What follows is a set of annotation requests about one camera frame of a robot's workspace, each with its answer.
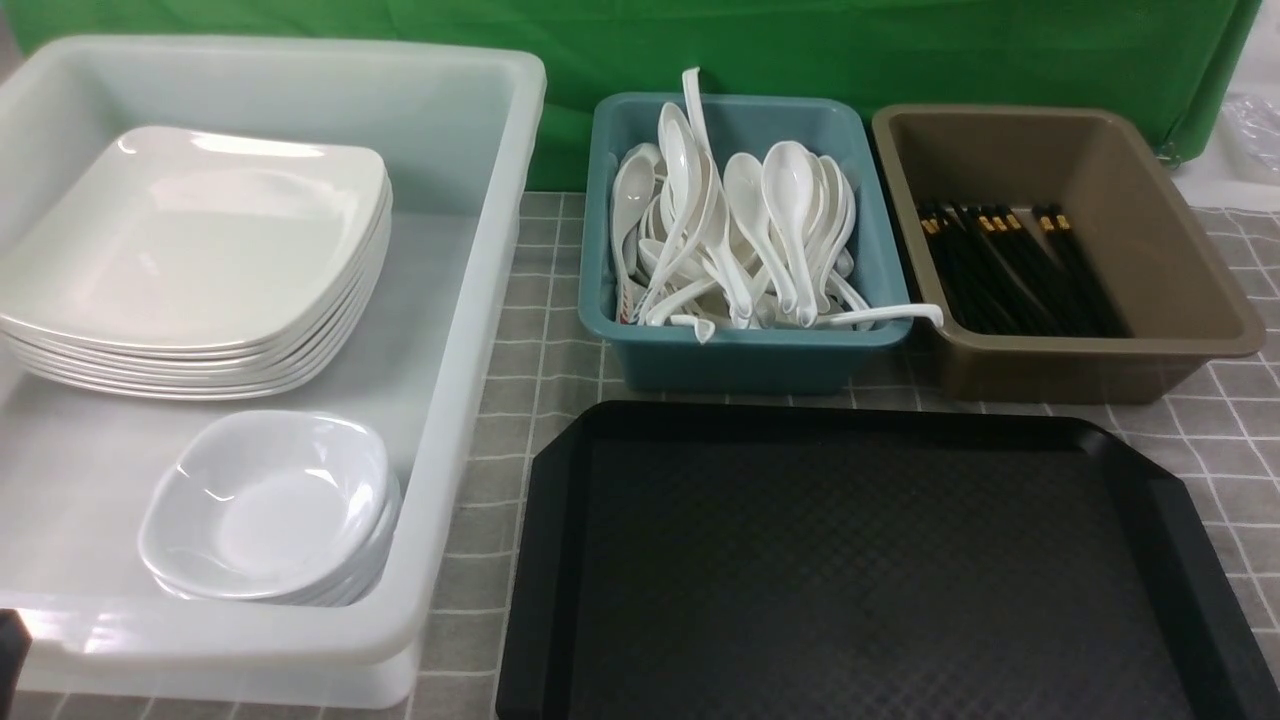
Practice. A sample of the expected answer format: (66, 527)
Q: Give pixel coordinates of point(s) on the green backdrop cloth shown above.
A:
(1163, 65)

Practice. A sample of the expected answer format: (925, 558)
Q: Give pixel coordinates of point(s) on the grey checked tablecloth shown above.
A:
(1217, 431)

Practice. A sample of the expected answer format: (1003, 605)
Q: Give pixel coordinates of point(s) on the stack of small white bowls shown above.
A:
(274, 506)

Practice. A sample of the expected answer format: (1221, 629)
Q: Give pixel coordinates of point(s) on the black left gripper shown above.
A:
(15, 643)

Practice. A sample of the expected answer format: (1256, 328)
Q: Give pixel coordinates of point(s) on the large white plastic tub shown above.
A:
(456, 127)

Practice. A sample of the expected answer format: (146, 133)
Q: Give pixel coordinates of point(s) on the black chopsticks bundle in bin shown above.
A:
(1014, 274)

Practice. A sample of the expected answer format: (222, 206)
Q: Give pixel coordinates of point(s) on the stack of white square plates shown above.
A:
(191, 266)

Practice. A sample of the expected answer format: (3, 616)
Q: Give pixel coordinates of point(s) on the brown plastic bin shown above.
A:
(1184, 305)

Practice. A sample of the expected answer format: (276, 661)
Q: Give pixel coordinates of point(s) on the clear plastic wrap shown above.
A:
(1250, 123)

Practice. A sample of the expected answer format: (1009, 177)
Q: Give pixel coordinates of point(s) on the black plastic serving tray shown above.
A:
(697, 561)

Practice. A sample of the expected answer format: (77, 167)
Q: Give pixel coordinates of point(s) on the pile of white soup spoons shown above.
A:
(758, 241)

